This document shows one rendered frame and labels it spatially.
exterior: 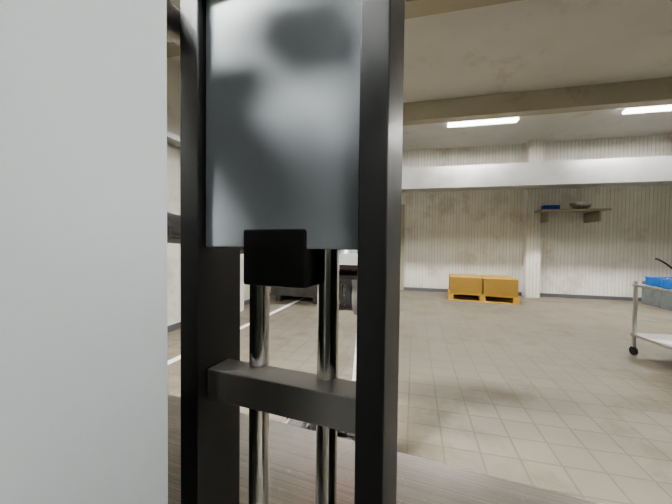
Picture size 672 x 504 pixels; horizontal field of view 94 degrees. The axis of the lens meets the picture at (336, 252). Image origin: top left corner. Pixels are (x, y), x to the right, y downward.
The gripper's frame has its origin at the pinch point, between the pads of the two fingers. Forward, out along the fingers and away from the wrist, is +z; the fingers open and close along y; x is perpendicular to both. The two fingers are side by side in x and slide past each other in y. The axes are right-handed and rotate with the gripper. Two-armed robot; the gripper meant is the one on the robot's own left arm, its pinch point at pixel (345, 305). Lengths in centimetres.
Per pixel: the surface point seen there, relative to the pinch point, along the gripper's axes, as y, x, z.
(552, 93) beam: 209, 300, -446
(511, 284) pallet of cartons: 199, 574, -251
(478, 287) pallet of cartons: 140, 584, -245
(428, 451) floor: 22, 159, 30
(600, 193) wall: 406, 590, -482
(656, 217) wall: 508, 616, -435
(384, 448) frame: 10.7, -32.0, 19.2
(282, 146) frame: 3.4, -40.2, 2.2
